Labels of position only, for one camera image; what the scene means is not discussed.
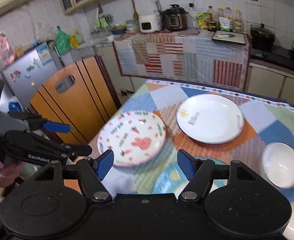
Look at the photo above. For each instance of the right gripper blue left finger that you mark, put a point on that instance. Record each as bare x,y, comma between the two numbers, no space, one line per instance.
103,163

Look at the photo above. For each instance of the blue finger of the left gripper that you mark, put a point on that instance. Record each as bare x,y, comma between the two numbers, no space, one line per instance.
56,127

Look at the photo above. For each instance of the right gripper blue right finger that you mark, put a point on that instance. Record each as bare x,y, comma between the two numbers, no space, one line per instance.
187,163

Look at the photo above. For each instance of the blue fried egg plate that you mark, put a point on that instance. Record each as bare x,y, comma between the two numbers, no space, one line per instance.
173,180

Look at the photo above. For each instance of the pink bunny plate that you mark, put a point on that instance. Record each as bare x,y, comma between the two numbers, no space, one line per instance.
135,137

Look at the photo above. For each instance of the white sun plate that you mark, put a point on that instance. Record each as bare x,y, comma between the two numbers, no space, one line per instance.
210,119

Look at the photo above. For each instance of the person's left hand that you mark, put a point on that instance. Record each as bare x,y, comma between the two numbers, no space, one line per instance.
9,173

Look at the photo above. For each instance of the orange wooden chair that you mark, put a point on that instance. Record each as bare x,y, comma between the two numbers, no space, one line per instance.
80,95

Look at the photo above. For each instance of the silver refrigerator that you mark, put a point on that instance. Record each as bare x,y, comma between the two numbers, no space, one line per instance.
25,75

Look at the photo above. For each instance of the green plastic bag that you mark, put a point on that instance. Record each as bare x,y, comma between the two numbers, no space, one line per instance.
62,41

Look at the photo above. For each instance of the striped counter cover cloth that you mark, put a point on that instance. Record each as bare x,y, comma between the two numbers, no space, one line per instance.
190,56

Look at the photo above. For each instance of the cutting board with knife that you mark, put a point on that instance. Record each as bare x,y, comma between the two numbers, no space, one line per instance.
229,37

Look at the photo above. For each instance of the gas stove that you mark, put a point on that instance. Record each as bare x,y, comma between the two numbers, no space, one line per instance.
276,55

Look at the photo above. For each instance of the white rice cooker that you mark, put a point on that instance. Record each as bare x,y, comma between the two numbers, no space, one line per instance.
150,23

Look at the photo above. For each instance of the oil bottles group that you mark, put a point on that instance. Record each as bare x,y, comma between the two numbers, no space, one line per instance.
221,20

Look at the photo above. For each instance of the black wok pot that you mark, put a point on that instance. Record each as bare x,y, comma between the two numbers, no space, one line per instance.
262,37

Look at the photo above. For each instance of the black pressure cooker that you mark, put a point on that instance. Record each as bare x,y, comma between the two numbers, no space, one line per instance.
175,18

